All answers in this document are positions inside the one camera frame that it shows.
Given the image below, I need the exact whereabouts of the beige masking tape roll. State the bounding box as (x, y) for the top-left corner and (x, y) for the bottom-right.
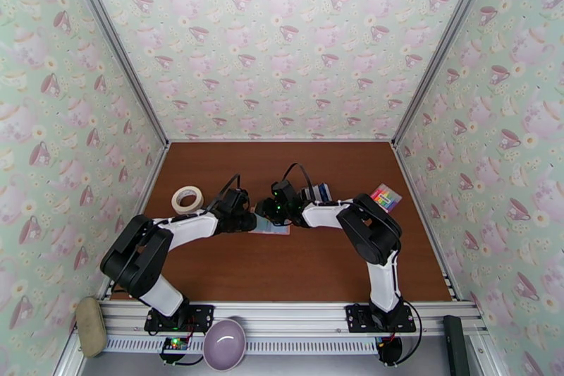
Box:
(171, 185), (205, 217)

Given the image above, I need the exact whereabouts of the colourful sticky note pack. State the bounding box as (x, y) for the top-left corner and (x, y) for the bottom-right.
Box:
(369, 183), (403, 214)

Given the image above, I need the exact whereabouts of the purple bowl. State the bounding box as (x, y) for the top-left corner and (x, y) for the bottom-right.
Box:
(202, 318), (247, 372)

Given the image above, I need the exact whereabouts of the small lit controller board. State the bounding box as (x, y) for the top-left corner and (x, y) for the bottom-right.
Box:
(160, 336), (190, 356)

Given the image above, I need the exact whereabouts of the black round controller unit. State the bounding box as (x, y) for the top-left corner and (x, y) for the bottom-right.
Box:
(374, 334), (404, 365)

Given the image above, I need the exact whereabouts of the beige sponge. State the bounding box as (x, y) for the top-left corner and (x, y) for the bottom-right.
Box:
(75, 296), (108, 359)

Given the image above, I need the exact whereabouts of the dark rectangular box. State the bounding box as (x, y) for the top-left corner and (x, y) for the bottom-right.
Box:
(442, 315), (472, 376)

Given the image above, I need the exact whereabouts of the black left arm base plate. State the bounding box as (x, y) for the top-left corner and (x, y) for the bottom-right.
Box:
(144, 304), (214, 335)

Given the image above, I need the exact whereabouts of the aluminium front rail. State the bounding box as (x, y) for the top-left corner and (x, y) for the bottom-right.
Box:
(99, 301), (488, 338)

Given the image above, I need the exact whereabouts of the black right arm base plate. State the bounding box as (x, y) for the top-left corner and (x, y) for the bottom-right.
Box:
(345, 303), (417, 334)

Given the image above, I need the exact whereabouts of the white slotted cable duct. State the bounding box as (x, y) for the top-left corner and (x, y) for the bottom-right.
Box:
(105, 336), (380, 355)

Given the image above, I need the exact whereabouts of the black right base cable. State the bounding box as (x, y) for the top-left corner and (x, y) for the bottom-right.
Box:
(396, 299), (424, 365)

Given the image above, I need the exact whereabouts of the aluminium frame post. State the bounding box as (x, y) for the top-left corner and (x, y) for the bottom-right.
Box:
(59, 0), (171, 147)
(392, 0), (494, 147)

